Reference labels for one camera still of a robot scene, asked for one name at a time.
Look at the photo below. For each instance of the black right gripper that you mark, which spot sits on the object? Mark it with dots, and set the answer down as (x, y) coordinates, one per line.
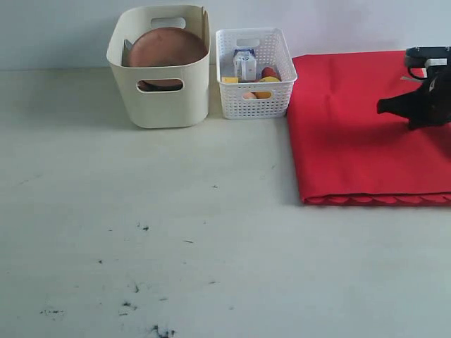
(428, 106)

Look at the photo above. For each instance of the red table cloth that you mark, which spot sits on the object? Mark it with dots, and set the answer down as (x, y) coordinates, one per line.
(345, 154)

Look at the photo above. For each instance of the red sausage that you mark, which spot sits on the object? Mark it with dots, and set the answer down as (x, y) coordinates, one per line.
(269, 72)

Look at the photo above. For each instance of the yellow lemon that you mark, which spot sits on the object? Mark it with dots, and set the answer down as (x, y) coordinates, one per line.
(266, 95)

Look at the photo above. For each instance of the brown egg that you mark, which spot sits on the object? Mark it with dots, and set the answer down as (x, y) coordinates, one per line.
(249, 95)

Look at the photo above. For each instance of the blue white milk carton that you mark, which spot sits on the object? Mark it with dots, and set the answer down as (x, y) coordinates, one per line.
(245, 65)

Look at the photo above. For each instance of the yellow cheese wedge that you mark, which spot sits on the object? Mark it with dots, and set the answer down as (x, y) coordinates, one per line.
(229, 80)

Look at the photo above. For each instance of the brown wooden plate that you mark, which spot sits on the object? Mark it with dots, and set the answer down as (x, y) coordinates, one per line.
(167, 46)

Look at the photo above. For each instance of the dark wooden spoon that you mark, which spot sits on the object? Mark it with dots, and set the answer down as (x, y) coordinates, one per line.
(145, 86)

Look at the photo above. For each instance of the steel table knife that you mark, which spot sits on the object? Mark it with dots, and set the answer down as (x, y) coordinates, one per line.
(127, 46)

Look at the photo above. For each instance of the small white perforated basket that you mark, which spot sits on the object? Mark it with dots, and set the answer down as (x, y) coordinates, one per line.
(271, 50)

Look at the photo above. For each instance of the large cream plastic bin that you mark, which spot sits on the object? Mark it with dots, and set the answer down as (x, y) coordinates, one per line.
(182, 108)

